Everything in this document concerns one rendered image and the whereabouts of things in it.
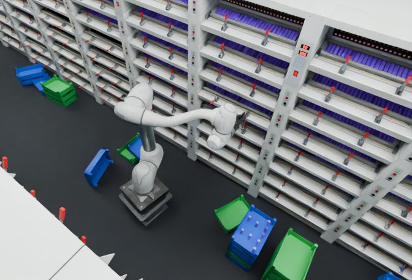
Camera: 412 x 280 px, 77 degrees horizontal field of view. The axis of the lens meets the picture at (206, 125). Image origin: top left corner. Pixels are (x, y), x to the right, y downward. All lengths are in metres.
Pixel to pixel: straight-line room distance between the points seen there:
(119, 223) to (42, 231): 1.91
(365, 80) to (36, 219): 1.41
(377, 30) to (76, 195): 2.48
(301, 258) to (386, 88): 1.22
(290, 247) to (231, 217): 0.59
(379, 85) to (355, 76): 0.11
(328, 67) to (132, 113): 1.10
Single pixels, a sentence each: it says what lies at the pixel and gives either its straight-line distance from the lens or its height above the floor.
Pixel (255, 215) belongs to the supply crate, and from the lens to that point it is 2.11.
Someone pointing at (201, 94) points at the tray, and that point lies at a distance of 2.04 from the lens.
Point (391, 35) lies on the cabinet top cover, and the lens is 1.41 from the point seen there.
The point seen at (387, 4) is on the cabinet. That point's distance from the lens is 1.75.
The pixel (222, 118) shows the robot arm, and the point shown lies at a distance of 1.42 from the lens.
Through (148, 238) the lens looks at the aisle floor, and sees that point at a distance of 2.35.
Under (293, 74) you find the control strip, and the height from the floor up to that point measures 1.36.
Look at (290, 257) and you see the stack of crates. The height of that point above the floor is 0.32.
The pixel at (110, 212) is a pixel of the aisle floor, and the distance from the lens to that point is 2.51.
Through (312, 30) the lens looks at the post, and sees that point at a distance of 1.44.
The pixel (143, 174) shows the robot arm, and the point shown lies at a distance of 1.95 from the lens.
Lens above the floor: 2.19
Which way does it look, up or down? 46 degrees down
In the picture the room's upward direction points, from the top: 5 degrees clockwise
